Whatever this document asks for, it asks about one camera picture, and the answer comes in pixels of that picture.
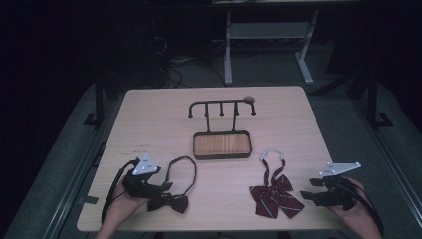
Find grey tape strip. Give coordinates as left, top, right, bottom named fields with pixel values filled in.
left=77, top=195, right=101, bottom=206

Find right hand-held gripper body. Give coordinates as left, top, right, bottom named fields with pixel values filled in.
left=316, top=161, right=359, bottom=212

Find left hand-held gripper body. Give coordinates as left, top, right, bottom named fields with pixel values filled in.
left=121, top=152, right=167, bottom=200

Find white metal stand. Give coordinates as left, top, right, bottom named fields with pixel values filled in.
left=223, top=9, right=320, bottom=87

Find person's left hand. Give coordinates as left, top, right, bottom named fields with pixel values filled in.
left=106, top=184, right=151, bottom=232

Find person's right hand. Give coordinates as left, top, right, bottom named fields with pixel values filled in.
left=329, top=177, right=376, bottom=233

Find black floor cables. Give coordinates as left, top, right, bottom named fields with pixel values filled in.
left=158, top=56, right=227, bottom=90

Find black hook rack wooden tray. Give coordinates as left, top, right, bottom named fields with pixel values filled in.
left=187, top=99, right=258, bottom=161

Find striped maroon bow tie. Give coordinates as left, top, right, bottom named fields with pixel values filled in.
left=249, top=147, right=306, bottom=220

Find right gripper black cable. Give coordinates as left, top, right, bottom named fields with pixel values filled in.
left=342, top=182, right=385, bottom=237

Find plain dark maroon bow tie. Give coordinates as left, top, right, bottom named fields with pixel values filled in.
left=146, top=155, right=198, bottom=215

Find black metal stand leg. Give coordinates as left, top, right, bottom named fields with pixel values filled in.
left=83, top=74, right=107, bottom=129
left=365, top=68, right=395, bottom=131

